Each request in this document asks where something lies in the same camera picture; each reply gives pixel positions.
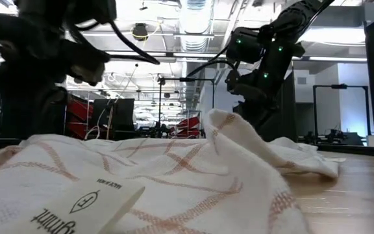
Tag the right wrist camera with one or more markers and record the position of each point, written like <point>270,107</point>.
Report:
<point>243,48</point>

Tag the long ceiling light strip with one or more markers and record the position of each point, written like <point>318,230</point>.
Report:
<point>203,55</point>

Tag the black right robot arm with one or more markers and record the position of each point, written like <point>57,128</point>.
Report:
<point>300,16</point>

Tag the silver ventilation duct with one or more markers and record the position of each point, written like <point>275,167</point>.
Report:
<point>195,19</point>

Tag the small red rack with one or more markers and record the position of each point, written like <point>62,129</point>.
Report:
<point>189,123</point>

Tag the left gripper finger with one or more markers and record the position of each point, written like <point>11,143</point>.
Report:
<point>88,73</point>
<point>83,53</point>

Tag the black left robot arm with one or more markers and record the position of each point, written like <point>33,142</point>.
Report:
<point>28,9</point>

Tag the black gantry frame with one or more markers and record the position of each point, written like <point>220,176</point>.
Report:
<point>187,79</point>
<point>339,86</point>

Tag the black screen panel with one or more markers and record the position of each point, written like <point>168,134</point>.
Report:
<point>122,113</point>

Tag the black ceiling device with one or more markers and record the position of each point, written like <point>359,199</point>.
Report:
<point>140,32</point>

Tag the dark equipment on distant table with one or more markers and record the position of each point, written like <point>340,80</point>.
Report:
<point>333,135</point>

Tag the white towel with red grid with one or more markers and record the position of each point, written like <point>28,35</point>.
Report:
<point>174,182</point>

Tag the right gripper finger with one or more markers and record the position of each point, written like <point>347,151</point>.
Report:
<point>258,113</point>

